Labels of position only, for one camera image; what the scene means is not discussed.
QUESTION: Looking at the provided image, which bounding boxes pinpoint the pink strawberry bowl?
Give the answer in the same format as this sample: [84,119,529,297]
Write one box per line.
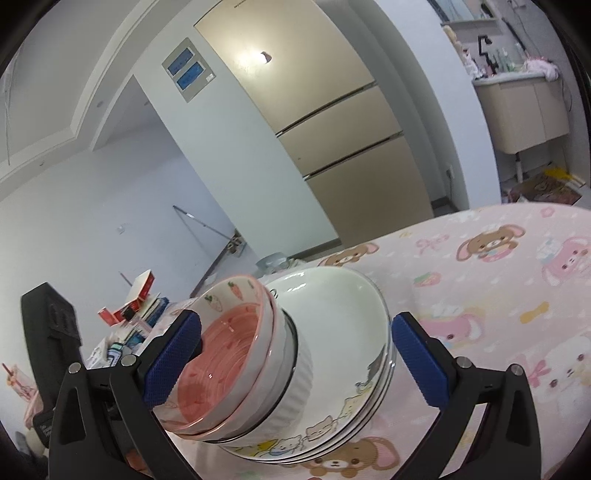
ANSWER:
[154,275,273,435]
[168,276,287,440]

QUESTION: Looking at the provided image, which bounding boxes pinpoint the white ribbed bowl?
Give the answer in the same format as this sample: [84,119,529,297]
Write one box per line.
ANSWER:
[200,312,314,447]

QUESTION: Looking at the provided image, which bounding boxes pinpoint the white plate with lettering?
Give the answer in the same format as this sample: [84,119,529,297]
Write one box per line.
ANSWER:
[221,266,398,464]

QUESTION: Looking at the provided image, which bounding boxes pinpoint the white cartoon cat plate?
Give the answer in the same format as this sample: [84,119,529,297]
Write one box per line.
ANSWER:
[222,344,396,464]

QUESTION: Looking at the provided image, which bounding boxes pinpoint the red and white box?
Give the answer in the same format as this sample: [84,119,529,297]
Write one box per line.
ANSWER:
[98,270,155,326]

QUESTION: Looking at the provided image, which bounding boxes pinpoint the pink cartoon tablecloth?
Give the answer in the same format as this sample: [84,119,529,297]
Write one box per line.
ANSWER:
[173,203,590,479]

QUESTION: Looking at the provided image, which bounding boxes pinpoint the beige bathroom vanity cabinet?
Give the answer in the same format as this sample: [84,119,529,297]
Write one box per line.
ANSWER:
[473,72,570,155]

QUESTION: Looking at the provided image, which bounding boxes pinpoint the beige three-door refrigerator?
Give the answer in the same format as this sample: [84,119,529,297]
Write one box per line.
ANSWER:
[195,0,433,246]

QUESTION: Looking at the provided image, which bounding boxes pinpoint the grey wall electrical panel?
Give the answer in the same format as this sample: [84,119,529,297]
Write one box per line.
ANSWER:
[162,38,216,102]

